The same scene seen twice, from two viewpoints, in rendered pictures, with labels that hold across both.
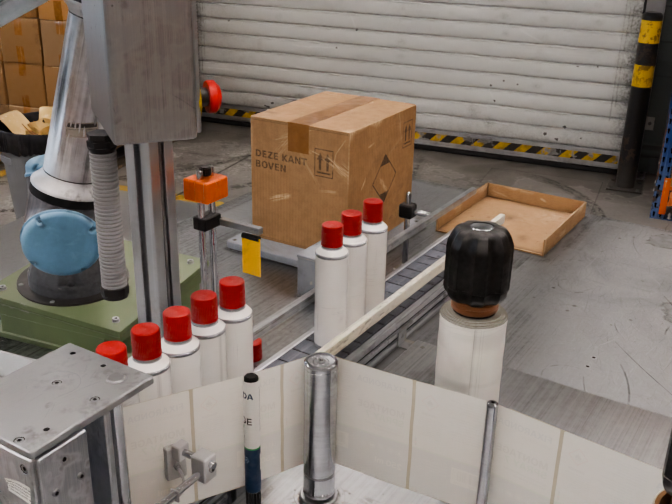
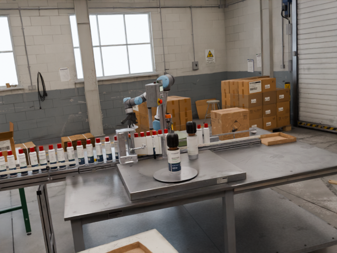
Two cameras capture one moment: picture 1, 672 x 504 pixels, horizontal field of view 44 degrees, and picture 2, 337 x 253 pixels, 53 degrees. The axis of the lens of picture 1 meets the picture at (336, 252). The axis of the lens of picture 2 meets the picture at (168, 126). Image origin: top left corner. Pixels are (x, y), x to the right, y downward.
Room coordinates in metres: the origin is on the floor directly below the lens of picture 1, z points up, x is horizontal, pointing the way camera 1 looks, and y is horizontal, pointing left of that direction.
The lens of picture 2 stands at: (-1.08, -1.84, 1.67)
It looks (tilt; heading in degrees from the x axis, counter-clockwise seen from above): 11 degrees down; 43
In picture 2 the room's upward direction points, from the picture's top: 5 degrees counter-clockwise
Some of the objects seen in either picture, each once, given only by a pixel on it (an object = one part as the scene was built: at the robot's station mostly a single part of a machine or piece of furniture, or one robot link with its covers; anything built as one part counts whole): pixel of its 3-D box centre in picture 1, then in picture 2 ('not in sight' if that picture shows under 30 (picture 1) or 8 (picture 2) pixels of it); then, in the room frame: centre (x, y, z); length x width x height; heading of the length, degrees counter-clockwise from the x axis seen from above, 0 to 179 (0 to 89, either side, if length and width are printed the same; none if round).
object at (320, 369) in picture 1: (319, 430); (163, 147); (0.81, 0.01, 0.97); 0.05 x 0.05 x 0.19
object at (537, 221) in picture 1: (512, 216); (274, 138); (1.88, -0.42, 0.85); 0.30 x 0.26 x 0.04; 148
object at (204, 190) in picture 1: (226, 285); (170, 131); (1.05, 0.15, 1.05); 0.10 x 0.04 x 0.33; 58
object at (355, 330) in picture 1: (382, 310); (206, 144); (1.25, -0.08, 0.91); 1.07 x 0.01 x 0.02; 148
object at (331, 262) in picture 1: (331, 285); not in sight; (1.19, 0.01, 0.98); 0.05 x 0.05 x 0.20
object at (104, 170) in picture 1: (108, 217); (150, 118); (0.94, 0.27, 1.18); 0.04 x 0.04 x 0.21
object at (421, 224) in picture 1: (345, 273); (202, 137); (1.29, -0.02, 0.96); 1.07 x 0.01 x 0.01; 148
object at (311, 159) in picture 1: (335, 169); (229, 123); (1.78, 0.01, 0.99); 0.30 x 0.24 x 0.27; 150
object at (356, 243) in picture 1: (349, 272); (199, 135); (1.24, -0.02, 0.98); 0.05 x 0.05 x 0.20
